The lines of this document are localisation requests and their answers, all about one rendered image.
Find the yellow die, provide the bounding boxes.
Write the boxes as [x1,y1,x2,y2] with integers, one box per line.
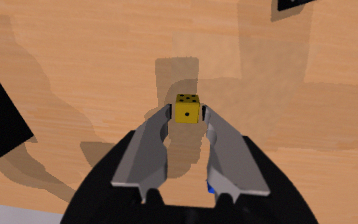
[175,94,200,124]

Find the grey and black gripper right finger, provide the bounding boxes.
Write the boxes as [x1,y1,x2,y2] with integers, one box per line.
[202,105,319,224]

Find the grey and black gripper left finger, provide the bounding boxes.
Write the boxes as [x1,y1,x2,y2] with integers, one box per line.
[60,103,172,224]

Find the black die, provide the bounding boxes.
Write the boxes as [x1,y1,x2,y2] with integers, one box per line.
[277,0,315,11]

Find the blue die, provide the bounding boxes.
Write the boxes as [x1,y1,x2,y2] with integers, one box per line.
[206,179,214,194]

